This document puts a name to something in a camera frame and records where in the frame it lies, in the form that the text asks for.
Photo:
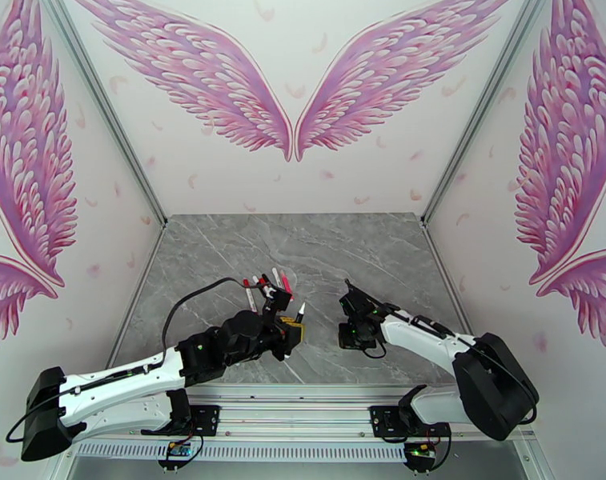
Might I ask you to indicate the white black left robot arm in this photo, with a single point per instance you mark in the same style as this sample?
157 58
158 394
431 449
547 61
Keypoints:
42 418

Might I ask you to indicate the clear plastic film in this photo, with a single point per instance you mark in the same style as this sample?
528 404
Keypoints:
295 281

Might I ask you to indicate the pink highlighter pen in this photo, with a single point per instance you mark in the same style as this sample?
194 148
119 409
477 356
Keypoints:
286 286

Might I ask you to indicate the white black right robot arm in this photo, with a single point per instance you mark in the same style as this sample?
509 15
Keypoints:
492 383

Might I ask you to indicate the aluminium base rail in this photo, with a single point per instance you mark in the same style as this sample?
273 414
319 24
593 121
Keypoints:
292 418

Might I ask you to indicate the aluminium frame post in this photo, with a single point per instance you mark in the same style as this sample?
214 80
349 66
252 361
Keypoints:
483 106
105 106

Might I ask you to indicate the white red marker pen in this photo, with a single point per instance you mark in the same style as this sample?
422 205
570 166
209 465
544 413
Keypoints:
250 296

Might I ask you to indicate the small green circuit board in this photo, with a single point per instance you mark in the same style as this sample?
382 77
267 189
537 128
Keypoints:
420 449
178 449

